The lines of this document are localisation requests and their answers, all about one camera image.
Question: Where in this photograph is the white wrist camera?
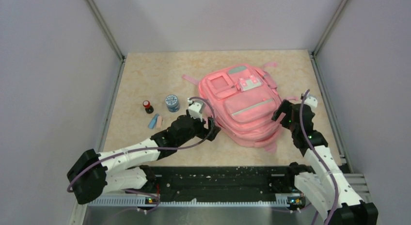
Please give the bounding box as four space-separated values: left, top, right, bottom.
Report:
302 94 318 109
188 99 204 122

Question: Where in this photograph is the pink backpack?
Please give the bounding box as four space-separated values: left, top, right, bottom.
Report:
182 62 282 152

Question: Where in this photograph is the red black stamp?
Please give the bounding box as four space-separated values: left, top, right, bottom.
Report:
142 100 154 114

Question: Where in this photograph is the black base bar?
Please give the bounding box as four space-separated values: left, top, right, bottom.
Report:
140 166 300 203

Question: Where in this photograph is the metal frame rail right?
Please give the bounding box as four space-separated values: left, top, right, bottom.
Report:
309 0 351 155

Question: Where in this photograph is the blue correction tape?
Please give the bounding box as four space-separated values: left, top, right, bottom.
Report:
148 113 159 129

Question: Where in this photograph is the blue round jar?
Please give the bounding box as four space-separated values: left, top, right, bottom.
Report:
165 95 180 113

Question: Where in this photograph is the metal frame rail left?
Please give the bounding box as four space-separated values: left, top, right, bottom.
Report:
85 0 126 151

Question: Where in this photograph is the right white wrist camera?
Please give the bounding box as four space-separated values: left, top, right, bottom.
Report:
302 94 318 109

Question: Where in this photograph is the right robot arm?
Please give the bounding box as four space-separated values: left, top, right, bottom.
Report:
272 98 379 225

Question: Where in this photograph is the metal frame rail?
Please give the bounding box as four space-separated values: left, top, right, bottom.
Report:
85 0 126 151
309 0 351 155

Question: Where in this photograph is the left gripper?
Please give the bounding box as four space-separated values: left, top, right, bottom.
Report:
177 109 221 146

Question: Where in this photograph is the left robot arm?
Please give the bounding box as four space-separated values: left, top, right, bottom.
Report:
66 115 221 205

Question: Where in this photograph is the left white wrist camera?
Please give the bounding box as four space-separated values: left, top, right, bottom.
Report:
188 99 204 122

